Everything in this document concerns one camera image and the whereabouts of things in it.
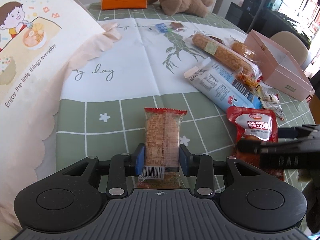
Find round bun in wrapper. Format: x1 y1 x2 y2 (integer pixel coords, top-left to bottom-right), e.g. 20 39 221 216
228 37 258 63

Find red white snack pouch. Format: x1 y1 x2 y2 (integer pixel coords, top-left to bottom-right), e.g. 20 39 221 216
226 106 284 181

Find white red snack packet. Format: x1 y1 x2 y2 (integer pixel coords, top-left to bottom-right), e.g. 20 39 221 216
260 89 284 120

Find green checked tablecloth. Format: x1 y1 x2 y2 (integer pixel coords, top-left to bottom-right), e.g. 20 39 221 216
35 2 316 201

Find beige chair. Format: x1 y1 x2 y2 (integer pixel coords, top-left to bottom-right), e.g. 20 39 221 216
270 31 308 66

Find black cabinet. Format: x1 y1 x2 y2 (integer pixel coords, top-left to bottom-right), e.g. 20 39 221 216
225 0 311 49

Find long corn stick bag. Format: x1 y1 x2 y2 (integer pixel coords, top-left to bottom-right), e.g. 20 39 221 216
185 33 262 79

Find cartoon print paper bag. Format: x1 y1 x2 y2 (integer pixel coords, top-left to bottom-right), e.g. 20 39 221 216
1 0 121 238

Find blue lollipop packet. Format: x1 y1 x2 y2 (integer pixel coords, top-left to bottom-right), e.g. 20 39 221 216
148 23 174 34

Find small orange candy packet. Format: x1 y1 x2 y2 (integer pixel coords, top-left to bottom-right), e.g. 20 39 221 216
236 73 263 94

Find brown chocolate lollipop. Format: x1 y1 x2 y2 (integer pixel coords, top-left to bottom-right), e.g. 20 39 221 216
169 22 185 31

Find pink cardboard box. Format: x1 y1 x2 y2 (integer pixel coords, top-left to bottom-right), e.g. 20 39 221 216
244 30 314 101

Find orange cracker packet red ends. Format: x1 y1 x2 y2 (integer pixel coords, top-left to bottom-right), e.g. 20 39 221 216
137 107 187 190

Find blue white biscuit bag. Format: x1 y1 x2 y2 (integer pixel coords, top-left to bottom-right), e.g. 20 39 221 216
184 57 262 111

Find brown teddy bear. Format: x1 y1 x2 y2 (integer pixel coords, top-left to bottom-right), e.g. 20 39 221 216
147 0 214 18

